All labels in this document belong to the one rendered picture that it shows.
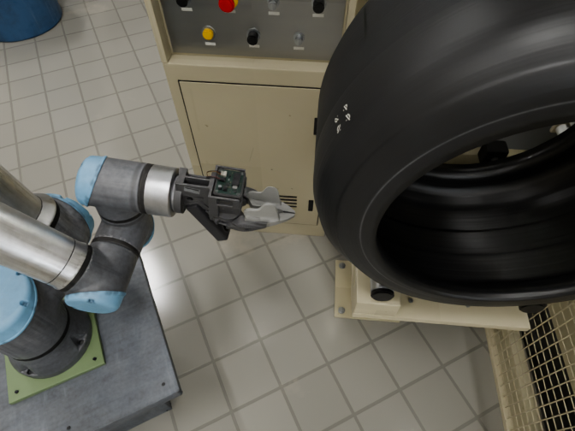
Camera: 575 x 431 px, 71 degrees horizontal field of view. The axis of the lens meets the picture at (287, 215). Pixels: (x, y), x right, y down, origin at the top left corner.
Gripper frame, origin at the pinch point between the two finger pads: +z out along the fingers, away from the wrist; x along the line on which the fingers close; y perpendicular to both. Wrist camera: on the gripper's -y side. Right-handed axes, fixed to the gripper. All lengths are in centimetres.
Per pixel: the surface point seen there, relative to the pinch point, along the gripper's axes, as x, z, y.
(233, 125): 59, -20, -36
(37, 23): 211, -181, -116
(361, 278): -4.3, 17.4, -12.5
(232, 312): 19, -12, -103
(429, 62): -7.4, 9.6, 39.5
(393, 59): -4.3, 7.0, 37.3
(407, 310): -8.0, 28.7, -17.2
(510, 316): -7, 50, -15
